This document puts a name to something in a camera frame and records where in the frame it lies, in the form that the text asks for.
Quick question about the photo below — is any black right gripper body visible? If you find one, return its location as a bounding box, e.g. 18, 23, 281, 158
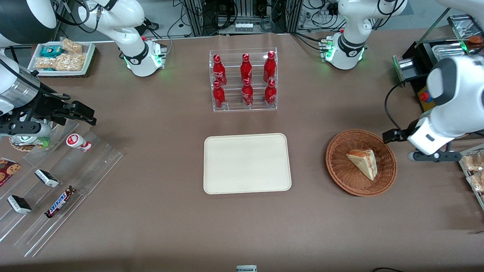
27, 93, 76, 124

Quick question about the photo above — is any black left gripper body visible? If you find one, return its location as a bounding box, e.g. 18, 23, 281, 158
382, 128, 410, 144

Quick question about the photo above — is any triangular sandwich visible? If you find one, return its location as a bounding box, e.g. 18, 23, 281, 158
346, 149, 378, 181

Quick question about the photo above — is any white snack tray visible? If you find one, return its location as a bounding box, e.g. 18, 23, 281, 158
28, 41, 96, 77

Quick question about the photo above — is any brown wicker basket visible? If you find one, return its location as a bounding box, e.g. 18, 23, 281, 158
326, 129, 397, 197

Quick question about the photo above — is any grey bread rack tray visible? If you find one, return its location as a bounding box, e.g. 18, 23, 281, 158
458, 144, 484, 211

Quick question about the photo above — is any steel insert tray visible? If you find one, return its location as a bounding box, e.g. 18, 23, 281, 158
447, 14, 479, 43

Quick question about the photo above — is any cream rectangular tray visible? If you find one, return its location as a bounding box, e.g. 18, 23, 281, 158
203, 133, 292, 195

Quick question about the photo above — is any white red yogurt bottle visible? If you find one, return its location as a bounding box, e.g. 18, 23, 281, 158
66, 133, 92, 152

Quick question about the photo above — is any green white drink cup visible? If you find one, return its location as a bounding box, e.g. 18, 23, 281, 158
15, 134, 51, 148

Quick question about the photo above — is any large peanut brittle pack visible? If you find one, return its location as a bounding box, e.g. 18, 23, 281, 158
36, 53, 87, 72

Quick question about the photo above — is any yellow emergency stop box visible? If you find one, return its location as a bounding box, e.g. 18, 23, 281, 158
419, 86, 436, 112

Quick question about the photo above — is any clear acrylic stepped display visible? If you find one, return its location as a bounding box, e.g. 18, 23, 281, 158
0, 120, 124, 258

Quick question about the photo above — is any small wicker coaster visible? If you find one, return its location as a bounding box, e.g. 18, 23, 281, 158
9, 139, 35, 152

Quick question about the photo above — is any teal snack packet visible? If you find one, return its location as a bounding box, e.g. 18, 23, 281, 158
40, 45, 63, 58

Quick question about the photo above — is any small peanut brittle pack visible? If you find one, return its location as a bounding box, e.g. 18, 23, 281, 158
60, 38, 83, 54

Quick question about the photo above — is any black white snack bar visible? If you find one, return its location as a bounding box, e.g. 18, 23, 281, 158
7, 195, 32, 215
35, 169, 59, 188

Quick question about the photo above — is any chocolate chip cookie pack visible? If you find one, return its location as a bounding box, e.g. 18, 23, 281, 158
0, 157, 22, 187

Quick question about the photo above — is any packaged bread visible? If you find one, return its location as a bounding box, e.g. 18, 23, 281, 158
467, 173, 484, 193
461, 150, 484, 172

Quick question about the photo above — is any Snickers chocolate bar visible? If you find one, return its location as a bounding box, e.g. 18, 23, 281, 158
45, 185, 77, 219

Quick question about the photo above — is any black metal appliance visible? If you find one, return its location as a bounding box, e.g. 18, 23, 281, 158
392, 14, 484, 141

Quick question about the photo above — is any grey diagonal rod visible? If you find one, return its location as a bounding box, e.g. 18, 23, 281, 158
415, 8, 452, 49

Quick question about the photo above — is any red cola bottle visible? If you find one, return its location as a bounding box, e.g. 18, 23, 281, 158
240, 53, 253, 82
264, 51, 276, 83
213, 54, 227, 87
213, 80, 226, 109
242, 78, 254, 107
264, 79, 277, 106

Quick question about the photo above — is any clear acrylic bottle rack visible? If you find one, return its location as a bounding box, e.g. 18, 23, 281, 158
209, 47, 278, 112

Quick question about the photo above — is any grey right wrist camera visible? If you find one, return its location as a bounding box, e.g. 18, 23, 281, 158
0, 122, 52, 138

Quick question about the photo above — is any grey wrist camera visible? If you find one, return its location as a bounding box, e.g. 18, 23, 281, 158
408, 150, 462, 163
0, 122, 52, 138

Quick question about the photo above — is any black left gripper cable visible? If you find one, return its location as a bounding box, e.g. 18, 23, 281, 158
385, 80, 408, 131

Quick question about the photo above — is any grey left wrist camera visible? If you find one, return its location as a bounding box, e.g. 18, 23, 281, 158
408, 150, 462, 163

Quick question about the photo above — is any aluminium frame rack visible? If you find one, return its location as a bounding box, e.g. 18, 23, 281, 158
183, 0, 304, 37

